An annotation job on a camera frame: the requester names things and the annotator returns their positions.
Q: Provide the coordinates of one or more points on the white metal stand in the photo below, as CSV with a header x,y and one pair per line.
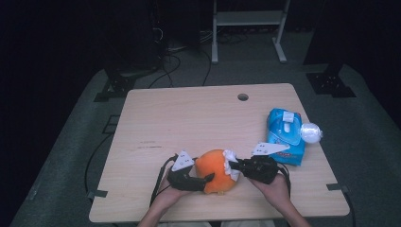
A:
x,y
249,18

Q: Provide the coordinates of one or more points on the black stand base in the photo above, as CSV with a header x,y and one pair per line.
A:
x,y
117,85
329,83

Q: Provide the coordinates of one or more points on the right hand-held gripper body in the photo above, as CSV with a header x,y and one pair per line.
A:
x,y
258,168

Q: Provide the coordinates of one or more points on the orange round toy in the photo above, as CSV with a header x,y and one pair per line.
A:
x,y
211,164

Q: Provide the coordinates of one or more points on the person's right hand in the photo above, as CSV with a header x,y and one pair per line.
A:
x,y
275,192

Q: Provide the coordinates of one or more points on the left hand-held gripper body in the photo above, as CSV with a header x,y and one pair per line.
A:
x,y
186,181

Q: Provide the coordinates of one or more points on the grey tape strip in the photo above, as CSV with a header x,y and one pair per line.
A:
x,y
337,187
97,194

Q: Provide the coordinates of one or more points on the blue wet wipes pack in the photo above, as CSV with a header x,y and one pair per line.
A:
x,y
277,126

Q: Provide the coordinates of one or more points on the white round ball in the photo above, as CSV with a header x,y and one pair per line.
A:
x,y
311,132

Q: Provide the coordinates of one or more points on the person's left hand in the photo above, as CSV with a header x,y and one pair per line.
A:
x,y
170,195

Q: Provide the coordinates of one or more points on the white wet wipe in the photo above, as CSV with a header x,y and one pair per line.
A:
x,y
230,157

